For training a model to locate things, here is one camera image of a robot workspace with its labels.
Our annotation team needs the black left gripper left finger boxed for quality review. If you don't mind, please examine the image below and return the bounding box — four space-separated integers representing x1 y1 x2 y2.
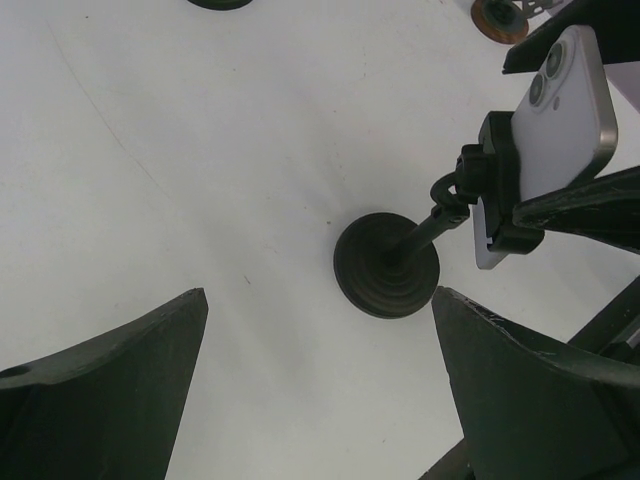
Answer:
1 288 208 479

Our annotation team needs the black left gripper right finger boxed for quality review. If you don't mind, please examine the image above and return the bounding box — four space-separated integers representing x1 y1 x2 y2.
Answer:
432 286 639 479

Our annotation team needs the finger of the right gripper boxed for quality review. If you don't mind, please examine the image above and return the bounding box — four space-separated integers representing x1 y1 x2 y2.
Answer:
513 167 639 250
501 0 640 76

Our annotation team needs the white smartphone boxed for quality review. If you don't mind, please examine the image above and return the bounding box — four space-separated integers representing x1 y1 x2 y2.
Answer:
473 25 618 270

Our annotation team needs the black round-base phone stand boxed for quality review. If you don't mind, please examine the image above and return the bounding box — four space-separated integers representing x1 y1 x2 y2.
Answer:
333 111 544 319

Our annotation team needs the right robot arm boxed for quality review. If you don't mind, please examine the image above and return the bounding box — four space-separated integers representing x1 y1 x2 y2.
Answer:
420 1 639 479

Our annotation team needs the wooden-base metal phone stand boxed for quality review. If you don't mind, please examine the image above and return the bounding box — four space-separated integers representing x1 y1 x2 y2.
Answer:
470 0 563 45

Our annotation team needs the black phone stand rear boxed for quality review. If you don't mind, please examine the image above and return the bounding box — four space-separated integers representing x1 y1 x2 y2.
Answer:
189 0 252 11

